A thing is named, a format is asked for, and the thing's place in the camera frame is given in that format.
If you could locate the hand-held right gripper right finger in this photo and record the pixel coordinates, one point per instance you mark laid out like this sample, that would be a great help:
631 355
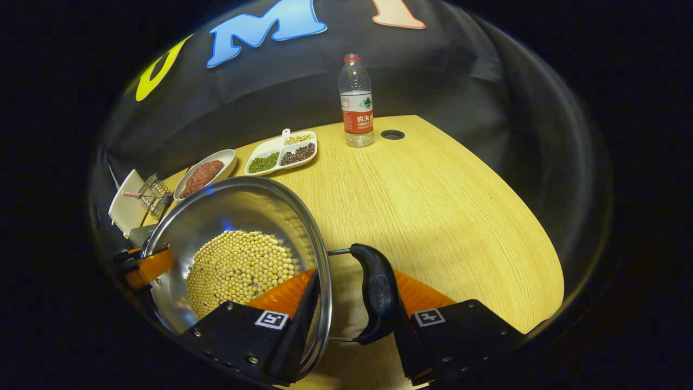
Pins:
465 336

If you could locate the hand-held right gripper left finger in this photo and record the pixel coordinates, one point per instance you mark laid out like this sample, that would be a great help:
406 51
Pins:
300 325

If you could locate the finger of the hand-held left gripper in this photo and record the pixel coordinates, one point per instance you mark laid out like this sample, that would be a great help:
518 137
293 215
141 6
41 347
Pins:
154 268

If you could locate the pile of soybeans in pot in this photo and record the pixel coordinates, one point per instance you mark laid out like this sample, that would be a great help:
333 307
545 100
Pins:
238 265

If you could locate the white toaster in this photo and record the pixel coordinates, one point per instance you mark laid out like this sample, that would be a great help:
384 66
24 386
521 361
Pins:
127 206

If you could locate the red meat slices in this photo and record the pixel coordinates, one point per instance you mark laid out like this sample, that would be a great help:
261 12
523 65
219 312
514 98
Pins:
203 176

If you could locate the white oval plate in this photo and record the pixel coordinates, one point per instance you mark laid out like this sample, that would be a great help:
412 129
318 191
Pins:
227 157

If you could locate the pile of green beans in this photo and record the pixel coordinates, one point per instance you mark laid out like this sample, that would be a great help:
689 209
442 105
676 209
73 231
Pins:
263 162

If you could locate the white divided dish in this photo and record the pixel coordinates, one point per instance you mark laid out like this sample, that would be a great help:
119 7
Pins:
270 146

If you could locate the pile of dark red beans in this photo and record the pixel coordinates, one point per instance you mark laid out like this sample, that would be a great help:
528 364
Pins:
298 154

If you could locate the small pile of yellow beans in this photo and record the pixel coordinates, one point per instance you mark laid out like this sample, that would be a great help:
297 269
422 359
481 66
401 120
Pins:
299 139

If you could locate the clear plastic water bottle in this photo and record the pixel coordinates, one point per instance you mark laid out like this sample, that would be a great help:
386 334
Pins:
357 122

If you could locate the black table grommet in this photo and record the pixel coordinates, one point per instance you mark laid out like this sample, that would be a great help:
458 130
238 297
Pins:
392 134

